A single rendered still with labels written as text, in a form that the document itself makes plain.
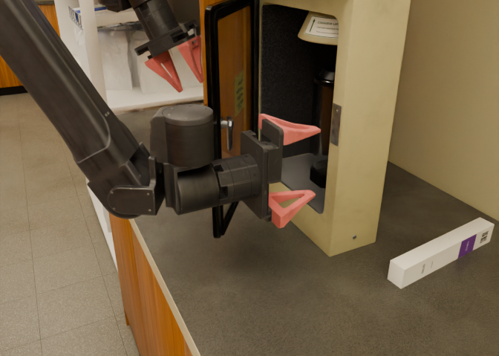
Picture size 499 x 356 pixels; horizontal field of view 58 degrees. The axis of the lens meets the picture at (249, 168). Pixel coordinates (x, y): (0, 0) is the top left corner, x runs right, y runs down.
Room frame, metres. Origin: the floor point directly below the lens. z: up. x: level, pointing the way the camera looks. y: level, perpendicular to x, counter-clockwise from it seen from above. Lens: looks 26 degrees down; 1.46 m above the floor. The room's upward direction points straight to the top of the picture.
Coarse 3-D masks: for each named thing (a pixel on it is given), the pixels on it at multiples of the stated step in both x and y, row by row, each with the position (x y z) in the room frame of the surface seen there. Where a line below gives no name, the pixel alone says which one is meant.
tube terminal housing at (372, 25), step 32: (288, 0) 0.86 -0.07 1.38; (320, 0) 0.77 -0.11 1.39; (352, 0) 0.70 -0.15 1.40; (384, 0) 0.72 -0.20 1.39; (352, 32) 0.70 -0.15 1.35; (384, 32) 0.73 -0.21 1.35; (352, 64) 0.70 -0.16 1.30; (384, 64) 0.73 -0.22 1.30; (352, 96) 0.70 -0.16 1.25; (384, 96) 0.73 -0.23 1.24; (352, 128) 0.71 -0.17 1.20; (384, 128) 0.74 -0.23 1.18; (352, 160) 0.71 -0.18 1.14; (384, 160) 0.74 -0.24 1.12; (352, 192) 0.71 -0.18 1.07; (320, 224) 0.73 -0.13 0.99; (352, 224) 0.72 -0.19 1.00
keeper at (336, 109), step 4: (336, 104) 0.71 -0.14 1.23; (336, 108) 0.71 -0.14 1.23; (340, 108) 0.70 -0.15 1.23; (336, 112) 0.71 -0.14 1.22; (340, 112) 0.70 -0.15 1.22; (332, 116) 0.72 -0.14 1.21; (336, 116) 0.71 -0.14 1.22; (340, 116) 0.70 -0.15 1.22; (332, 120) 0.72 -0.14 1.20; (336, 120) 0.71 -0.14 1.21; (340, 120) 0.70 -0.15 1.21; (332, 124) 0.72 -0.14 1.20; (336, 124) 0.71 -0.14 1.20; (332, 128) 0.72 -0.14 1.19; (336, 128) 0.71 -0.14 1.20; (332, 132) 0.72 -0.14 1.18; (336, 132) 0.71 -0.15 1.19; (332, 136) 0.72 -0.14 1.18; (336, 136) 0.70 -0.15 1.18; (332, 140) 0.71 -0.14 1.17; (336, 140) 0.70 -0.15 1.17; (336, 144) 0.70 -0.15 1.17
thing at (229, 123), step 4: (228, 116) 0.72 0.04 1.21; (224, 120) 0.71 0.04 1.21; (228, 120) 0.70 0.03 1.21; (232, 120) 0.71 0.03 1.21; (224, 124) 0.71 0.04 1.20; (228, 124) 0.70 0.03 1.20; (232, 124) 0.71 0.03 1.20; (228, 128) 0.70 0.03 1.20; (232, 128) 0.71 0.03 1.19; (228, 132) 0.70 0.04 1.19; (228, 136) 0.70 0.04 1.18; (228, 140) 0.70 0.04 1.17; (228, 144) 0.70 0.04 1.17; (228, 148) 0.70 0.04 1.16
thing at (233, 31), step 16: (224, 0) 0.76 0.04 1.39; (208, 16) 0.67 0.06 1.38; (240, 16) 0.86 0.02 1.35; (208, 32) 0.67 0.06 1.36; (224, 32) 0.75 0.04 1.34; (240, 32) 0.85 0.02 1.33; (208, 48) 0.67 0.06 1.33; (224, 48) 0.75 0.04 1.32; (240, 48) 0.85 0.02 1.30; (208, 64) 0.67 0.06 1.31; (224, 64) 0.75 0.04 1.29; (240, 64) 0.85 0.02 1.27; (208, 80) 0.67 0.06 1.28; (224, 80) 0.74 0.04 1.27; (240, 80) 0.85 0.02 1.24; (208, 96) 0.67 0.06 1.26; (224, 96) 0.74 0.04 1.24; (240, 96) 0.85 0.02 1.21; (224, 112) 0.74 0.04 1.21; (240, 112) 0.85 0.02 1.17; (224, 128) 0.74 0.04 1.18; (240, 128) 0.85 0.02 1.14; (224, 144) 0.73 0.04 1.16; (240, 144) 0.85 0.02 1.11; (224, 208) 0.72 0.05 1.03
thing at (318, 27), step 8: (312, 16) 0.84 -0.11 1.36; (320, 16) 0.82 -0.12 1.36; (328, 16) 0.81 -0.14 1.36; (304, 24) 0.86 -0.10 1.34; (312, 24) 0.83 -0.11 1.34; (320, 24) 0.81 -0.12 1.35; (328, 24) 0.80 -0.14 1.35; (336, 24) 0.80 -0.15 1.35; (304, 32) 0.84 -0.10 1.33; (312, 32) 0.82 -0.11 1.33; (320, 32) 0.81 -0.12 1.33; (328, 32) 0.80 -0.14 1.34; (336, 32) 0.79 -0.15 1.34; (312, 40) 0.81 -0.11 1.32; (320, 40) 0.80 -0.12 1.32; (328, 40) 0.79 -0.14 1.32; (336, 40) 0.79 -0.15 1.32
